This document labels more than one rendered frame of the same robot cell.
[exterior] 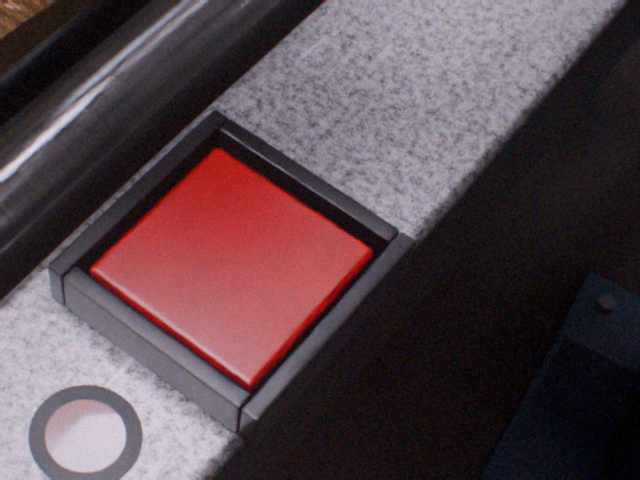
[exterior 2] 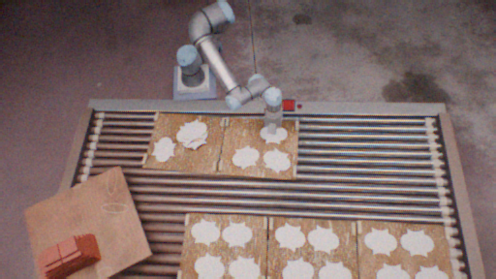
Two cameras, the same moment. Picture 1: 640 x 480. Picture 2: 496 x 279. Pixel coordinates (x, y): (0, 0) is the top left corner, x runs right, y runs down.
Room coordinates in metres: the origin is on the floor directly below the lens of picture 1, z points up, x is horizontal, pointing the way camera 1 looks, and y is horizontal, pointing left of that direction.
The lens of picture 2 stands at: (0.77, 0.96, 2.71)
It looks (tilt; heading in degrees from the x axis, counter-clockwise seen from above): 64 degrees down; 254
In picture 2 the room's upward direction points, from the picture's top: 10 degrees counter-clockwise
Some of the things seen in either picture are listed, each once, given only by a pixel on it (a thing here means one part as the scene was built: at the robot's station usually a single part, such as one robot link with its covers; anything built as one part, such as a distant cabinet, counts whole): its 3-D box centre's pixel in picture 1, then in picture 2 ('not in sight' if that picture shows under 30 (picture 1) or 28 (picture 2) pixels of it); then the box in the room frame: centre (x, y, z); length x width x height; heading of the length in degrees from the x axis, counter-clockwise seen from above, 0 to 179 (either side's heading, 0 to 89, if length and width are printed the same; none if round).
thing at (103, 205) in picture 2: not in sight; (85, 232); (1.43, 0.26, 1.03); 0.50 x 0.50 x 0.02; 2
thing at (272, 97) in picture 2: not in sight; (272, 99); (0.37, 0.15, 1.29); 0.09 x 0.08 x 0.11; 100
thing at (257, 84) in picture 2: not in sight; (258, 87); (0.41, 0.06, 1.29); 0.11 x 0.11 x 0.08; 10
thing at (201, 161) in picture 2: not in sight; (185, 142); (0.83, -0.03, 0.93); 0.41 x 0.35 x 0.02; 147
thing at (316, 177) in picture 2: not in sight; (254, 175); (0.57, 0.32, 0.90); 1.95 x 0.05 x 0.05; 152
